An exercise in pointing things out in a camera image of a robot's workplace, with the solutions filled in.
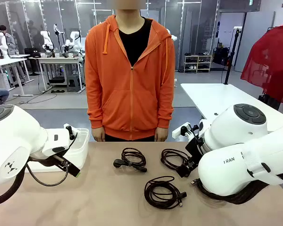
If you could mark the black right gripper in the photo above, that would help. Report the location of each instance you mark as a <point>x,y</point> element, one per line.
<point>194,150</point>

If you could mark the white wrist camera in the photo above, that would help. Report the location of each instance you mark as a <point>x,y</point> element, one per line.
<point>177,133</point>
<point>72,135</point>

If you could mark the person in orange hoodie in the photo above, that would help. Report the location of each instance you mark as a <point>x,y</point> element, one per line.
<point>129,89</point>

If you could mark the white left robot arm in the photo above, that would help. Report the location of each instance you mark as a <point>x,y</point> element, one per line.
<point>14,131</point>

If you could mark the wooden shoe rack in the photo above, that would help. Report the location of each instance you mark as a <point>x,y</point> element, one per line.
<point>198,63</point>

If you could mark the seated person in jeans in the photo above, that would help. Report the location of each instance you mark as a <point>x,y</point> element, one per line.
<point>0,94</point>

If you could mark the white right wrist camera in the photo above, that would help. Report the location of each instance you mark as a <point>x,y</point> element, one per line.
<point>177,133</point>

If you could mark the person right forearm orange sleeve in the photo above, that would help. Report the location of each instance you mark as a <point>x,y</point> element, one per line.
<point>95,110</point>

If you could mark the black equipment case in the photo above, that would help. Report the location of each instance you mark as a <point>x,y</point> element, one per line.
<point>220,56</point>

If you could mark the clear plastic storage container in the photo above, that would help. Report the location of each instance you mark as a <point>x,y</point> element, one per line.
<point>82,146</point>

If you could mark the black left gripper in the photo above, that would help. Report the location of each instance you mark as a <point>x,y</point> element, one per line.
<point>61,161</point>

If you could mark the white desk with robots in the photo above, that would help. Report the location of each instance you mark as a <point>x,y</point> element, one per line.
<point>59,60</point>

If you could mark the person right hand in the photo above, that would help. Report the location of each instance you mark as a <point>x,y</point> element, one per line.
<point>99,134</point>

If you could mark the long white desk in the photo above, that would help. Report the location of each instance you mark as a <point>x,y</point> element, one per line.
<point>4,61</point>

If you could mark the grey step stool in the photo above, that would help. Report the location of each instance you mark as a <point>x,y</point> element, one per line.
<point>73,82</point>

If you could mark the white table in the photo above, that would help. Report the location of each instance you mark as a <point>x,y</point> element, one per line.
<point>214,96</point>

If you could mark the person left forearm orange sleeve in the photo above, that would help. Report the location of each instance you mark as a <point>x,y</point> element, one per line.
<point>165,110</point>

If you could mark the person left hand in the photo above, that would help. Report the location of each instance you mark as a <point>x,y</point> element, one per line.
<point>160,135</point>

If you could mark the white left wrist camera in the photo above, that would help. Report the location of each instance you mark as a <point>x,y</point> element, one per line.
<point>72,135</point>

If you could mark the black office chair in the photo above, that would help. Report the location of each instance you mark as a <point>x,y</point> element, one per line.
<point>31,51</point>

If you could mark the background person grey jacket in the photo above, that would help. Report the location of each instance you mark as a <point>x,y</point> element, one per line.
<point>10,44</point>

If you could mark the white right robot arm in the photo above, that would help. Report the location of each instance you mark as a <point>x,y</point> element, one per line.
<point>226,131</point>

